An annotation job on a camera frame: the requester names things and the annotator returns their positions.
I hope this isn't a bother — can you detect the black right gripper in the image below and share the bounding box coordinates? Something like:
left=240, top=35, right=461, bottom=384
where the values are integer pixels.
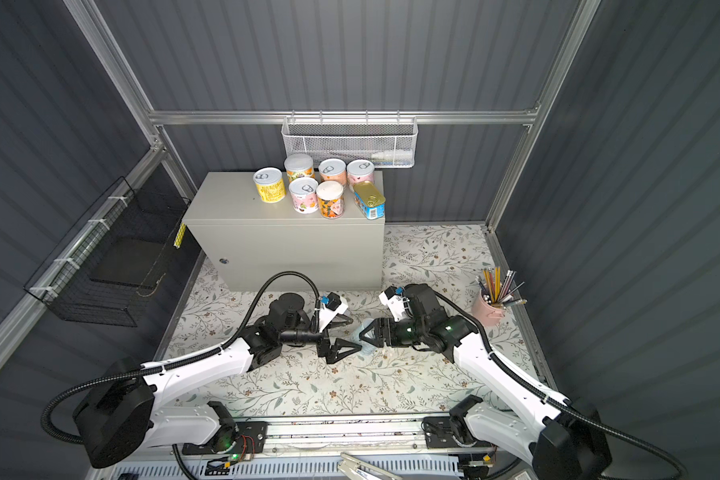
left=360, top=316, right=427, bottom=346

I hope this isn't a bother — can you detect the gold rectangular tin can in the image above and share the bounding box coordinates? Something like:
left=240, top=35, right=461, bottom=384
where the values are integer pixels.
left=354, top=181, right=386, bottom=220

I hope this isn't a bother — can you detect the pink white can pull tab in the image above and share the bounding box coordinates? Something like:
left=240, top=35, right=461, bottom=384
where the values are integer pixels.
left=346, top=159, right=375, bottom=191

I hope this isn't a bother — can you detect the orange can pull tab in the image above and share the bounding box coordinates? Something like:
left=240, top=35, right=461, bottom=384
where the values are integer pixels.
left=318, top=158, right=347, bottom=186

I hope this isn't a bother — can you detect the yellow can pull tab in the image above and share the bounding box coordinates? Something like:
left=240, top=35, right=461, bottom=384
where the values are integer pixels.
left=253, top=167, right=286, bottom=204

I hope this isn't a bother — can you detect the green orange can plastic lid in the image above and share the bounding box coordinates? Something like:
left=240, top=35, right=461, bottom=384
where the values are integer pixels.
left=284, top=153, right=315, bottom=182

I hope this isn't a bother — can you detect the teal can pull tab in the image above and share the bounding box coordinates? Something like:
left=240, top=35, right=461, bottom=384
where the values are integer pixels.
left=356, top=318, right=377, bottom=359

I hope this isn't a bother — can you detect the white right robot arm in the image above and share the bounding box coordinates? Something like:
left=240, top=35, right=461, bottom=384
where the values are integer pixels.
left=360, top=284, right=689, bottom=479

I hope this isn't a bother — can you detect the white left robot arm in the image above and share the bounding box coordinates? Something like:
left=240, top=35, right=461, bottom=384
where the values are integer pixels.
left=40, top=292, right=360, bottom=469

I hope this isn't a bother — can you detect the pink pencil cup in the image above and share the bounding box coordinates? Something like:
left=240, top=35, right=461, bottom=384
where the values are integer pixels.
left=471, top=294, right=506, bottom=328

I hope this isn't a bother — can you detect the pencils bundle in cup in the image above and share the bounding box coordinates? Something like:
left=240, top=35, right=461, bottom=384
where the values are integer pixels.
left=476, top=267, right=528, bottom=309

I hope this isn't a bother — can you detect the grey metal cabinet box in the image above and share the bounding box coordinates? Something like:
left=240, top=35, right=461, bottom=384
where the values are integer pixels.
left=183, top=172, right=385, bottom=292

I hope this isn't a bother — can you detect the black pad in basket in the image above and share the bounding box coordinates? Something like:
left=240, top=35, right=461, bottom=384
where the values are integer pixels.
left=89, top=237, right=163, bottom=288

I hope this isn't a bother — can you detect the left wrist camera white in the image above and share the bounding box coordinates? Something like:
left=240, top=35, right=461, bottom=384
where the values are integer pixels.
left=318, top=292, right=348, bottom=332

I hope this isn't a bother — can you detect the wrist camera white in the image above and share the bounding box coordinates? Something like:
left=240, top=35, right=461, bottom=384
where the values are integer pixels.
left=318, top=292, right=348, bottom=332
left=379, top=286, right=410, bottom=322

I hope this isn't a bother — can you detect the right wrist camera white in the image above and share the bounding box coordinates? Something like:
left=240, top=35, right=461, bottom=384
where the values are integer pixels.
left=379, top=286, right=410, bottom=322

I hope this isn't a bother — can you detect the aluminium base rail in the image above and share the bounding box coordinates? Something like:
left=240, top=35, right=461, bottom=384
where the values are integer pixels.
left=95, top=410, right=583, bottom=463

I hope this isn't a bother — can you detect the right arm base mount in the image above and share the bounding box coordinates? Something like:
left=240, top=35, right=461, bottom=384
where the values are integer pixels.
left=421, top=395, right=493, bottom=449

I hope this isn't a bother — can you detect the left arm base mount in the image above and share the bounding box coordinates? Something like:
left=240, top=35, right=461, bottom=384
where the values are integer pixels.
left=181, top=421, right=269, bottom=459

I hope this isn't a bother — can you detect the white wire mesh basket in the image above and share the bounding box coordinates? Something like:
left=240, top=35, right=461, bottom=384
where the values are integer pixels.
left=281, top=117, right=419, bottom=169

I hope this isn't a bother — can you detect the black wire mesh basket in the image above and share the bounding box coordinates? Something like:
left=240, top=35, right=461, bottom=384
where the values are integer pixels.
left=24, top=177, right=189, bottom=327

